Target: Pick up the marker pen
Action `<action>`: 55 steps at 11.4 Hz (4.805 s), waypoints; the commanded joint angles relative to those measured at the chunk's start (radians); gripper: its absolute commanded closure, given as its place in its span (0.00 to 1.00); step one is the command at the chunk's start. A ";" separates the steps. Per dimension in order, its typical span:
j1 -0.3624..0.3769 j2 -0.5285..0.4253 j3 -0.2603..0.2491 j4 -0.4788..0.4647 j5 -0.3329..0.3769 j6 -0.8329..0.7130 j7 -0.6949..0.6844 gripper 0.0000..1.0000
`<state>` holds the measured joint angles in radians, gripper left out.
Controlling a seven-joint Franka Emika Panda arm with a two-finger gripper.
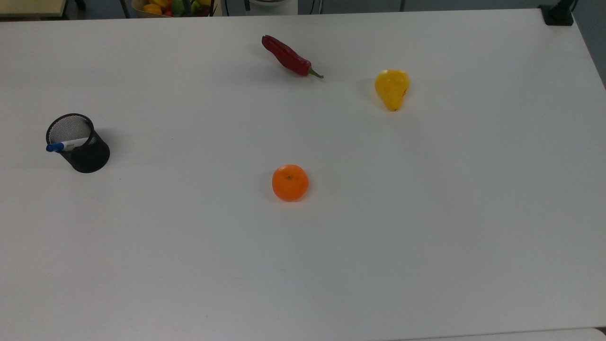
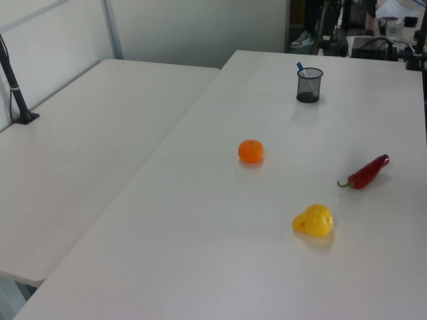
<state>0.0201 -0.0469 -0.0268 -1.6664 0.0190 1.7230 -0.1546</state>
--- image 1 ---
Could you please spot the white marker pen blue cap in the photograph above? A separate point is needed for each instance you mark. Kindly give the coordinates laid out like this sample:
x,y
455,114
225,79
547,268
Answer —
x,y
72,144

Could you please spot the black mesh pen cup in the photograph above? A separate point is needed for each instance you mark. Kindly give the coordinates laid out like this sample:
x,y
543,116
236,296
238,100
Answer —
x,y
90,160

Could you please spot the orange mandarin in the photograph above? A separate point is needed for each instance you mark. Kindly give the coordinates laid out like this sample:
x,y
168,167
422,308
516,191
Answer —
x,y
289,183

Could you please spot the red chili pepper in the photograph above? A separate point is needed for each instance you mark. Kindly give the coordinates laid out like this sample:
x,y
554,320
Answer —
x,y
286,56

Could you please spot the yellow pear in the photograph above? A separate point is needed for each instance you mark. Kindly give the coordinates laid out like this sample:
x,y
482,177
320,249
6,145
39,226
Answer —
x,y
392,87

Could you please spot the basket of toy fruit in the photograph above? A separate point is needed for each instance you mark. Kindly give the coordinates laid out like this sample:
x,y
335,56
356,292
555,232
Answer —
x,y
156,8

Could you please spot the light wooden furniture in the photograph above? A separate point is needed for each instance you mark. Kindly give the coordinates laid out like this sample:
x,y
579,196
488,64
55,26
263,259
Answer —
x,y
28,7

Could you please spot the black table clamp mount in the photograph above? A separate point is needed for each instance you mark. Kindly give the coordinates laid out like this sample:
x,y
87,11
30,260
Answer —
x,y
556,18

